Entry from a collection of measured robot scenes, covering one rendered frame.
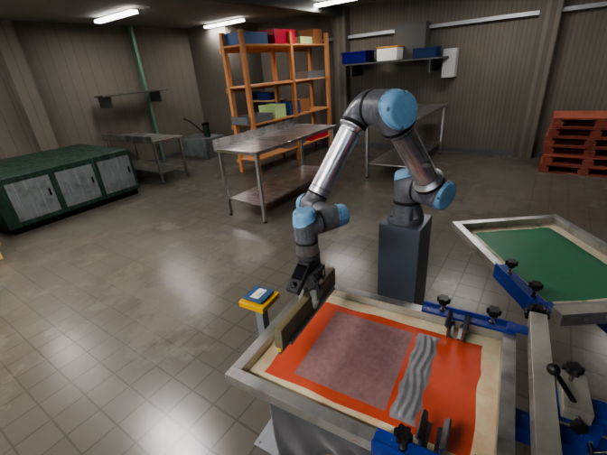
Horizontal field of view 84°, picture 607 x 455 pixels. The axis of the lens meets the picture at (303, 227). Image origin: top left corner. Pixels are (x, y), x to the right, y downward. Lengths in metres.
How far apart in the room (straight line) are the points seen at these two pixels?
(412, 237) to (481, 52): 6.51
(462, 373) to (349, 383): 0.35
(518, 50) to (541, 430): 7.08
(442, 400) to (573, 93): 6.97
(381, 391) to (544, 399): 0.41
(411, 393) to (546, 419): 0.32
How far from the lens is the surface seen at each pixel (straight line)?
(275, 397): 1.10
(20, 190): 6.16
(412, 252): 1.53
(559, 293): 1.71
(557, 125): 6.69
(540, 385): 1.17
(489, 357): 1.32
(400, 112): 1.12
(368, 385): 1.15
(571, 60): 7.70
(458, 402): 1.17
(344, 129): 1.21
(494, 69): 7.77
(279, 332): 1.06
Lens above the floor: 1.84
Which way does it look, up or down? 25 degrees down
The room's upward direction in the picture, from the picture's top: 5 degrees counter-clockwise
